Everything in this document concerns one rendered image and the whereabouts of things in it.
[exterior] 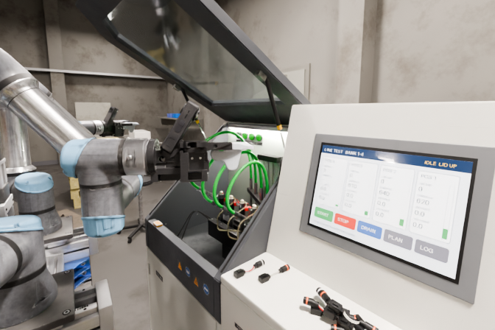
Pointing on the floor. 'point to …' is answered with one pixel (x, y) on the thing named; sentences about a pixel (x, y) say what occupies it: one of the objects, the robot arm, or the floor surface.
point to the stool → (139, 211)
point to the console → (487, 306)
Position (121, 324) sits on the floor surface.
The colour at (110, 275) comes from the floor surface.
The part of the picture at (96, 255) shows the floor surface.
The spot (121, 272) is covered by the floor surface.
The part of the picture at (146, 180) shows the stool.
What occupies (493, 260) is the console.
